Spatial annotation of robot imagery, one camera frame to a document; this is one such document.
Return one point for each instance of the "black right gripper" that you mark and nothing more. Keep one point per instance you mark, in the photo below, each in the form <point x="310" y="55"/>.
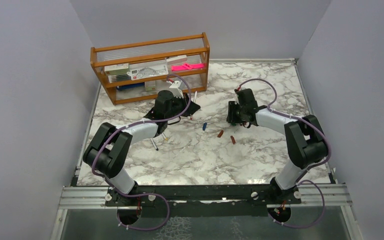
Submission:
<point x="231" y="117"/>

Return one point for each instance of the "red pen cap loose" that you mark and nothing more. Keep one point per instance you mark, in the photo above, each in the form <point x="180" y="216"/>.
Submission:
<point x="220" y="134"/>

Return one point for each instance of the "red brown pen cap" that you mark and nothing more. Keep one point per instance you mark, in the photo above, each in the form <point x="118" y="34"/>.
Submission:
<point x="233" y="140"/>

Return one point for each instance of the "wooden shelf rack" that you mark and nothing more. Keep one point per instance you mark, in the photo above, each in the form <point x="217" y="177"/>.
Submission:
<point x="147" y="53"/>

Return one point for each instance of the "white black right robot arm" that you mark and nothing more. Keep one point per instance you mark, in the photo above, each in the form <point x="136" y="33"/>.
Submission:
<point x="303" y="135"/>

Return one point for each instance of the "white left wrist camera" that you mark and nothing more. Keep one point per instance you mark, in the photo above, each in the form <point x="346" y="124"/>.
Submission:
<point x="176" y="89"/>

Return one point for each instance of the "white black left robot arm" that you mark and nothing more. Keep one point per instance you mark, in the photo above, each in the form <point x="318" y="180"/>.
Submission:
<point x="108" y="149"/>

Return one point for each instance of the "white green box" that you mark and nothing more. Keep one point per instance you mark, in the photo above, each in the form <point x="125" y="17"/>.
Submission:
<point x="117" y="69"/>

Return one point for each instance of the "pink plastic clip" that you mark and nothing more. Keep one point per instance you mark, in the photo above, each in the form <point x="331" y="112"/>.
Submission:
<point x="186" y="67"/>

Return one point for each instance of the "small white box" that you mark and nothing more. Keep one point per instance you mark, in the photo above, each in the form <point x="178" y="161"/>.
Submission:
<point x="150" y="86"/>

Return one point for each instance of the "white pen left side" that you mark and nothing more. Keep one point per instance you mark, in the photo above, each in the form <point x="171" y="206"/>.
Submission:
<point x="154" y="144"/>

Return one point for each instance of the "blue box on shelf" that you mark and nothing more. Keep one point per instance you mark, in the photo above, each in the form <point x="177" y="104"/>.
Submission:
<point x="130" y="86"/>

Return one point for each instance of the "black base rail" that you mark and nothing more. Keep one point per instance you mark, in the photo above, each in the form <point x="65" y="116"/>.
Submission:
<point x="194" y="201"/>

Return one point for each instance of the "aluminium frame rail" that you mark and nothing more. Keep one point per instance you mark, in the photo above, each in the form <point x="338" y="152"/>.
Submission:
<point x="333" y="194"/>

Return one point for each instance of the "pink white eraser box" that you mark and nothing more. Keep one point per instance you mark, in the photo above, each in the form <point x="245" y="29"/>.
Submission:
<point x="176" y="59"/>

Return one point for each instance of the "white pen red cap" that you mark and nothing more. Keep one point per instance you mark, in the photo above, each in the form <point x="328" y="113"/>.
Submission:
<point x="194" y="100"/>

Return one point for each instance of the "white protractor ruler pack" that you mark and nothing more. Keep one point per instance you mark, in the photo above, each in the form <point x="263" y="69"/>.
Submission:
<point x="148" y="72"/>

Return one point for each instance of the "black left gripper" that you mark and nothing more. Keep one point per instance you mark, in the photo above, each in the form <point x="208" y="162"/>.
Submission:
<point x="192" y="108"/>

